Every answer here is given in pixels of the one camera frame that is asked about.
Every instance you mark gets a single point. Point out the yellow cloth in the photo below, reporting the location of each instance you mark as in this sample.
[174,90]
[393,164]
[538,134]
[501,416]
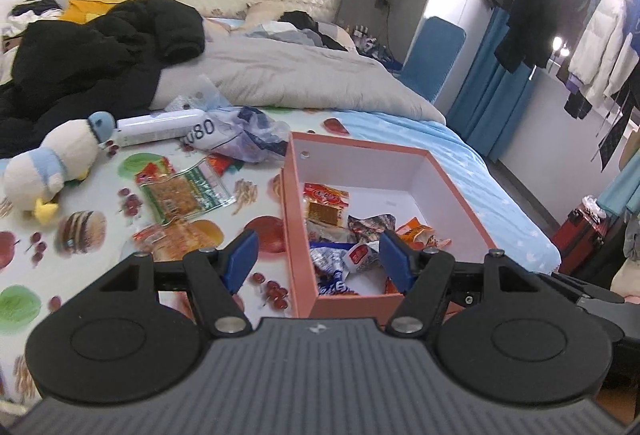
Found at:
[85,10]

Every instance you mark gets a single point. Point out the blue curtain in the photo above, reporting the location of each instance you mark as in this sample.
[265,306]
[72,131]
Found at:
[490,90]

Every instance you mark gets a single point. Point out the dark patterned hanging garment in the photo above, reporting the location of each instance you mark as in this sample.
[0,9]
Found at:
[617,130]

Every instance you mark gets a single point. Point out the red suitcase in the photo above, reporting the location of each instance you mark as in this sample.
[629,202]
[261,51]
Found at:
[585,240]

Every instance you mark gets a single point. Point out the white puffer jacket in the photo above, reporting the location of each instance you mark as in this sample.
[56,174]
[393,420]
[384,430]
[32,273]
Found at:
[600,45]

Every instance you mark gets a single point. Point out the red foil snack packet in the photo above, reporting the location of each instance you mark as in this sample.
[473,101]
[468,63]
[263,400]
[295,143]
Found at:
[391,286]

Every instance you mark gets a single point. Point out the black hanging coat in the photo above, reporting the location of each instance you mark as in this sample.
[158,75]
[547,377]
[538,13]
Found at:
[550,0]

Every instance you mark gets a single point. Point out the white and red snack packet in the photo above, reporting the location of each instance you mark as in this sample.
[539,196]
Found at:
[361,257]

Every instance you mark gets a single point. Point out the white tube bottle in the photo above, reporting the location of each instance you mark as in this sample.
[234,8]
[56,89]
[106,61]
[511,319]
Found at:
[160,127]

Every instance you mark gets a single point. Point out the green-edged snack packet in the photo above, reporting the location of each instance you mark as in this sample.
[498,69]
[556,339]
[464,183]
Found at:
[185,190]

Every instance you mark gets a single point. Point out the red and yellow snack packet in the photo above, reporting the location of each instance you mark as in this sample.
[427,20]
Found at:
[325,205]

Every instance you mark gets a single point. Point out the blue covered chair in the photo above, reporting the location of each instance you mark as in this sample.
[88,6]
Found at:
[432,60]

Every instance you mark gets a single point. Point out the grey duvet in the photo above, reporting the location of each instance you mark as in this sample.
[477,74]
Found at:
[300,75]

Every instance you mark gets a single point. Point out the teal cloth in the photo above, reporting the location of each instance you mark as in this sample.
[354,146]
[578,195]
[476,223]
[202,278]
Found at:
[622,187]

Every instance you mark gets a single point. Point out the small red snack packet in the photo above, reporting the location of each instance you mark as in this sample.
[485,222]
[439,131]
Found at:
[220,163]

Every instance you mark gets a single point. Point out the blue and white snack packet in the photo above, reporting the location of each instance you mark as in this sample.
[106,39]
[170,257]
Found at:
[327,265]

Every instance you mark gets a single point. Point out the black jacket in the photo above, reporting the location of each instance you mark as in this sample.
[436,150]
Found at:
[100,55]

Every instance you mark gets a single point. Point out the blue star bed sheet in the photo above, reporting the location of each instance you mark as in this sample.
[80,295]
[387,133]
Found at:
[450,165]

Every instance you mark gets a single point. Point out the patterned pillow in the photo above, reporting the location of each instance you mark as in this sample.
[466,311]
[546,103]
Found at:
[265,15]

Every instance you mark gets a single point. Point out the orange striped snack packet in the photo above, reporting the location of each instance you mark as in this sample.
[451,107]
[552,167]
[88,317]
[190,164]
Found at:
[417,232]

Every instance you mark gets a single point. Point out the plush penguin toy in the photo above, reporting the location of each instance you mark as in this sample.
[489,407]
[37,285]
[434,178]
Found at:
[55,160]

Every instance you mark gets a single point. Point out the orange-red clear snack packet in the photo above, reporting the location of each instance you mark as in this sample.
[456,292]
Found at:
[175,237]

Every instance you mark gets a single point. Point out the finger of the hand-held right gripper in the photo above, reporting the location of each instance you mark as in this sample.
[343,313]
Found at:
[590,292]

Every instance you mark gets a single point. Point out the fruit printed mat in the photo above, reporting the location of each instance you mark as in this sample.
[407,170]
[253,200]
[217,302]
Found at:
[100,265]

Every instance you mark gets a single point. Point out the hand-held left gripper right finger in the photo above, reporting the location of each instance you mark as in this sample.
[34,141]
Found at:
[397,257]

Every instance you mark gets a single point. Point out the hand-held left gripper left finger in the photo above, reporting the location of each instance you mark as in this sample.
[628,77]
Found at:
[242,256]

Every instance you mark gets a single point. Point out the dark clothes pile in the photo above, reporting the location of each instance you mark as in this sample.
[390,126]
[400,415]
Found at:
[310,27]

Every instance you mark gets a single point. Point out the pink cardboard box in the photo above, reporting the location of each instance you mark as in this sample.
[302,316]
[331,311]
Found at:
[360,165]

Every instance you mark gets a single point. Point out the clear printed plastic bag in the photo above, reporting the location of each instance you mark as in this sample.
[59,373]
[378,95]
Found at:
[240,135]

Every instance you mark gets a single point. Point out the black and white clothes heap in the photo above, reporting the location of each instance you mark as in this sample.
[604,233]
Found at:
[30,12]

